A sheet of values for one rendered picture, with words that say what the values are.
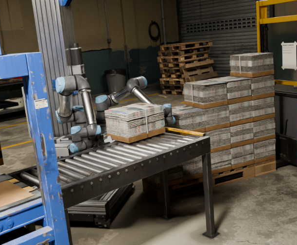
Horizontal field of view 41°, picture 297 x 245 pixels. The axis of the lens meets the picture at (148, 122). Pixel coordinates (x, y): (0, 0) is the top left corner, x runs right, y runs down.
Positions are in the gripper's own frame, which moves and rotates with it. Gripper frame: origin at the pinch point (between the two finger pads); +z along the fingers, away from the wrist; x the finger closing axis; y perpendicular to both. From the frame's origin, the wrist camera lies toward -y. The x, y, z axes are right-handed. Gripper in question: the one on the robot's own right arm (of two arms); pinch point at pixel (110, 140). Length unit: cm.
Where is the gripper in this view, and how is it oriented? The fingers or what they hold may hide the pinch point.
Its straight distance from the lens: 313.2
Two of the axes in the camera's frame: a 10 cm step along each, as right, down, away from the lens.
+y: -0.9, -9.7, -2.1
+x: -6.6, -1.0, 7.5
